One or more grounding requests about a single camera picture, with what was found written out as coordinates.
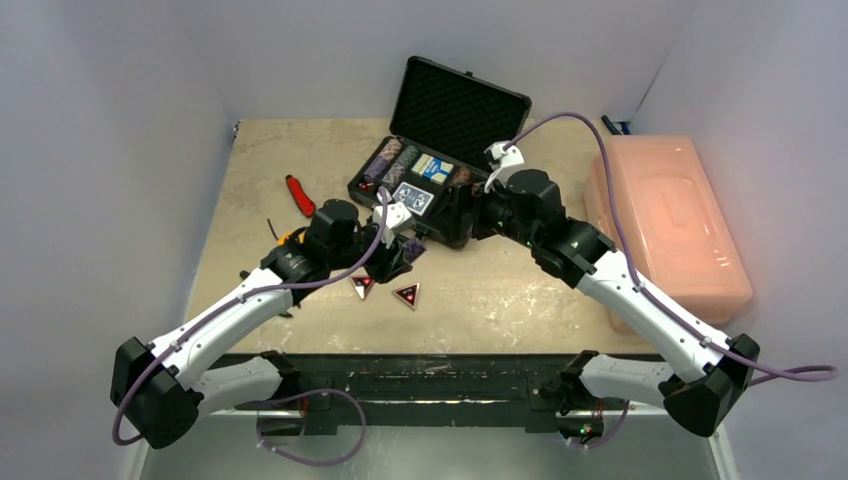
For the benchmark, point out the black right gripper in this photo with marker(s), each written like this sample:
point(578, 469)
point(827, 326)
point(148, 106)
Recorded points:
point(466, 216)

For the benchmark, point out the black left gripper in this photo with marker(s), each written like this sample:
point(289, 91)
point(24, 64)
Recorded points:
point(389, 263)

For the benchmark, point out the grey purple poker chip stack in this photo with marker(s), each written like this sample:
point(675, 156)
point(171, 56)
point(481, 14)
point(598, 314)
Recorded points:
point(413, 249)

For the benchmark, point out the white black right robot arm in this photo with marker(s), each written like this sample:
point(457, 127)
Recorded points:
point(703, 372)

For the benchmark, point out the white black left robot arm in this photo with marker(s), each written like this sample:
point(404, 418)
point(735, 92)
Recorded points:
point(162, 387)

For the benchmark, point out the black poker set case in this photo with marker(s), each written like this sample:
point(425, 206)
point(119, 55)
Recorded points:
point(451, 115)

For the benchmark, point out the triangular dealer button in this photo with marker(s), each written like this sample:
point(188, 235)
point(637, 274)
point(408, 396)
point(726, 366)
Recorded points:
point(409, 295)
point(362, 285)

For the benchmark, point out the blue backed playing card deck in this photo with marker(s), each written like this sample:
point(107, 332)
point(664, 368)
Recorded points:
point(416, 200)

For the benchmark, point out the blue boxed card deck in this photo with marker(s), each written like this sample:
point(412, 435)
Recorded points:
point(432, 168)

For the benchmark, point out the blue orange poker chip stack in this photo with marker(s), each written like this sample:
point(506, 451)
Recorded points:
point(393, 176)

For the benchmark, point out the green poker chip stack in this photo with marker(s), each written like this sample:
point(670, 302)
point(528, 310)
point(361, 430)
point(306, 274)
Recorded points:
point(408, 156)

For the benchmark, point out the red black utility knife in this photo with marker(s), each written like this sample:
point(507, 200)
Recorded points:
point(302, 200)

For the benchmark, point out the yellow tape measure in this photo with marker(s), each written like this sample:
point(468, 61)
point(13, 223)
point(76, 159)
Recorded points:
point(295, 236)

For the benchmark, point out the orange purple poker chip stack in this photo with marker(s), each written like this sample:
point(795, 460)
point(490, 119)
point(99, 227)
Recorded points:
point(391, 149)

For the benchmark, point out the blue object behind bin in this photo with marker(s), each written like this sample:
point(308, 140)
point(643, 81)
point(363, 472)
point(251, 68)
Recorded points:
point(615, 127)

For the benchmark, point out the translucent pink storage bin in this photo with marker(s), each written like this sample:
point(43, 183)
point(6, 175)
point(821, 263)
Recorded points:
point(652, 193)

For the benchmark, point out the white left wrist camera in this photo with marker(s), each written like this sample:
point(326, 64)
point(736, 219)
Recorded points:
point(396, 218)

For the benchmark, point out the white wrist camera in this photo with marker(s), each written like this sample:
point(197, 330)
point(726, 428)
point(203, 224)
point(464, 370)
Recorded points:
point(396, 218)
point(504, 159)

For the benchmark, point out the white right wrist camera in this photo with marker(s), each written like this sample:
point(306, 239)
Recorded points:
point(504, 159)

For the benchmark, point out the black aluminium mounting rail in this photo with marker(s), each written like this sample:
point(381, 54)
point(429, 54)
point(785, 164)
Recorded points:
point(526, 391)

